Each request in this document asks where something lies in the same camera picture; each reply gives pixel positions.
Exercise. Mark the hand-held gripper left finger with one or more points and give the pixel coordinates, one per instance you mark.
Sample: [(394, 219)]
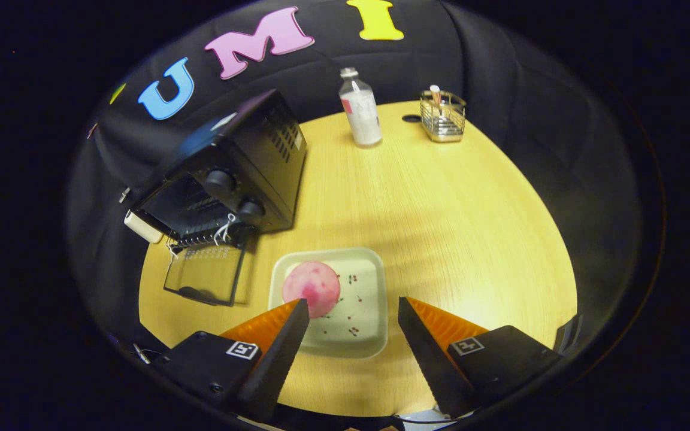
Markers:
[(276, 359)]

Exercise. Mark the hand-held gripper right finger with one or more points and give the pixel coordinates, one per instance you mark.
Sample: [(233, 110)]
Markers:
[(429, 359)]

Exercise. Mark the cream square plate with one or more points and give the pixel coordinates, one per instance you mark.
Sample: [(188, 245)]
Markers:
[(363, 323)]

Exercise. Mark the round pink food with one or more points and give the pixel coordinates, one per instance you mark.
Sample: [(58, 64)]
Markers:
[(312, 287)]

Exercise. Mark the glass toaster oven door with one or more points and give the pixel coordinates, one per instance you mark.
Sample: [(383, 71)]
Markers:
[(237, 275)]

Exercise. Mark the black toaster oven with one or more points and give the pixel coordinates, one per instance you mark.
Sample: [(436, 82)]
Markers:
[(267, 155)]

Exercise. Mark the white toaster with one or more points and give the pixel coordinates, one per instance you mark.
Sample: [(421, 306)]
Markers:
[(141, 227)]

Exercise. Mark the small metal clip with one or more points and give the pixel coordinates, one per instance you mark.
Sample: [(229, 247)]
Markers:
[(124, 195)]

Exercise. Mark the white plastic bottle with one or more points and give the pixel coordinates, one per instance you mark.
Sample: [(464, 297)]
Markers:
[(362, 114)]

